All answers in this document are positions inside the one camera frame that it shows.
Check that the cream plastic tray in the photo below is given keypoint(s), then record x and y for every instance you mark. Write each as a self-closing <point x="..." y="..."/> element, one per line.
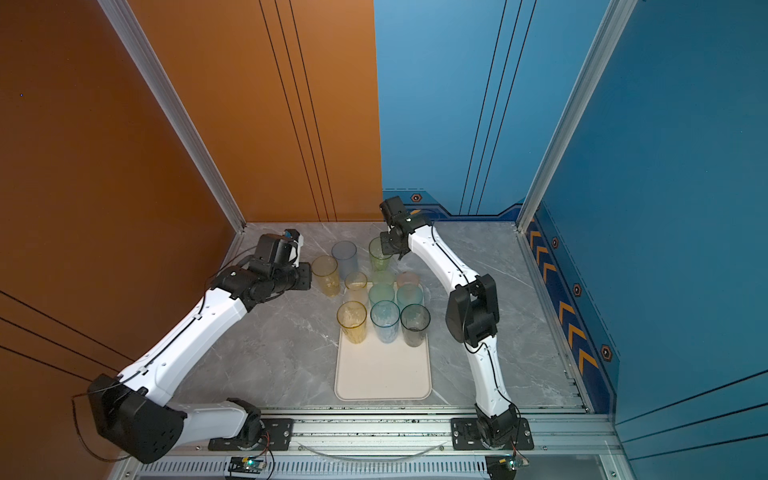
<point x="376" y="371"/>

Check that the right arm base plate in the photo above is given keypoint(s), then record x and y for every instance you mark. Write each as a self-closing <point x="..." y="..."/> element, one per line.
<point x="466" y="436"/>

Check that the teal glass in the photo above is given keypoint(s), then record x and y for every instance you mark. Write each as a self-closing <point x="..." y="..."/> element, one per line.
<point x="381" y="292"/>
<point x="409" y="294"/>

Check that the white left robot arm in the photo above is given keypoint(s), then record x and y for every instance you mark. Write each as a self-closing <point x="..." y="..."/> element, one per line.
<point x="135" y="411"/>

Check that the aluminium corner post left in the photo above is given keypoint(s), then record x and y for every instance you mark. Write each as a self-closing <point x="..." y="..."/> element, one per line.
<point x="126" y="25"/>

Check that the aluminium corner post right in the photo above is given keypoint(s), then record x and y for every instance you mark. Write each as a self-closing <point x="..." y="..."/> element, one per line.
<point x="610" y="30"/>

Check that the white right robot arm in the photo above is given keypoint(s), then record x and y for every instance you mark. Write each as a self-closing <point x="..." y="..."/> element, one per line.
<point x="472" y="315"/>

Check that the tall yellow glass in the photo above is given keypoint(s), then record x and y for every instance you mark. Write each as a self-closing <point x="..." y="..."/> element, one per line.
<point x="325" y="270"/>
<point x="352" y="318"/>

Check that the right circuit board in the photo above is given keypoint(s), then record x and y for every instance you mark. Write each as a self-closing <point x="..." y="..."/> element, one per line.
<point x="505" y="467"/>

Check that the teal glass front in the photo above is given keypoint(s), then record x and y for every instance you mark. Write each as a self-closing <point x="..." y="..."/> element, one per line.
<point x="381" y="292"/>

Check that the tall yellow glass rear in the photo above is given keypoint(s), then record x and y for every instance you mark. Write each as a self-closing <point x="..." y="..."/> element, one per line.
<point x="325" y="270"/>

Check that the small pink glass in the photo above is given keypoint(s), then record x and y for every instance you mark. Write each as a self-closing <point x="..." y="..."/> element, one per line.
<point x="407" y="278"/>

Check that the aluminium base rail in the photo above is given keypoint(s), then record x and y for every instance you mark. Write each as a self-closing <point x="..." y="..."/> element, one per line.
<point x="403" y="443"/>

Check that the small green glass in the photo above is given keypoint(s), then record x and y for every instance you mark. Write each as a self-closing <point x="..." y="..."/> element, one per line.
<point x="383" y="277"/>

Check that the circuit board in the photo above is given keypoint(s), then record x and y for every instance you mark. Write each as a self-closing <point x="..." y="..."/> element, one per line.
<point x="505" y="467"/>
<point x="246" y="467"/>

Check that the tall green glass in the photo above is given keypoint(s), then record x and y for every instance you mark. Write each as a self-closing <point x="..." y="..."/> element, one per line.
<point x="379" y="260"/>

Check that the tall blue glass rear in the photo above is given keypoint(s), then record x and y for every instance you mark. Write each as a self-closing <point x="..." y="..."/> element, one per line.
<point x="345" y="253"/>

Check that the tall blue glass front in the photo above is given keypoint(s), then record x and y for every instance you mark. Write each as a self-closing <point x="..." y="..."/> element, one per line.
<point x="385" y="316"/>

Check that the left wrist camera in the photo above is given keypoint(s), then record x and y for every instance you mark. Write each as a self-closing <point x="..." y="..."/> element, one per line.
<point x="295" y="238"/>

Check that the left circuit board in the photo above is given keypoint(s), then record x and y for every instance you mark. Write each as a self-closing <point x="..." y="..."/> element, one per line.
<point x="246" y="467"/>

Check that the tall blue glass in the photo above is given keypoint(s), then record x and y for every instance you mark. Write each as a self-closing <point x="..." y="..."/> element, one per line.
<point x="385" y="316"/>
<point x="345" y="253"/>

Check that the aluminium corner post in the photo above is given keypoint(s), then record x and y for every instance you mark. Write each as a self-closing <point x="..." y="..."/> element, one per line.
<point x="126" y="25"/>
<point x="610" y="30"/>

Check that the tall yellow glass front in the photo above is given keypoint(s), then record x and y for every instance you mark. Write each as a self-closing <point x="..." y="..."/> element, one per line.
<point x="352" y="318"/>

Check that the small yellow glass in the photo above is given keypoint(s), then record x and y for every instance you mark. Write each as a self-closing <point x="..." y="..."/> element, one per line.
<point x="356" y="281"/>

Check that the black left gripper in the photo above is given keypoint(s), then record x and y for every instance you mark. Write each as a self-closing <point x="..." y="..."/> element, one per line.
<point x="306" y="273"/>

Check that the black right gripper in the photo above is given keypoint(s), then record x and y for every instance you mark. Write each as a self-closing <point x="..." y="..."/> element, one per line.
<point x="386" y="248"/>

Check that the tall dark grey glass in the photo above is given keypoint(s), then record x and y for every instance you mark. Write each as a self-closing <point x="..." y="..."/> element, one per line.
<point x="414" y="320"/>

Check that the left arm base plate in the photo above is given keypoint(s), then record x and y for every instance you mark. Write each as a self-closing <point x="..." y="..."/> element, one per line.
<point x="267" y="433"/>

